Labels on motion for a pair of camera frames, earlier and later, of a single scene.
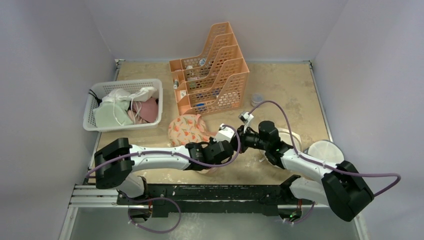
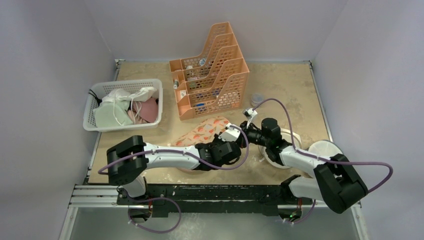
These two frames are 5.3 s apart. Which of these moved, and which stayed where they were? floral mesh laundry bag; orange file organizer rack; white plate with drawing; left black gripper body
Moved: floral mesh laundry bag
Stayed: orange file organizer rack; white plate with drawing; left black gripper body
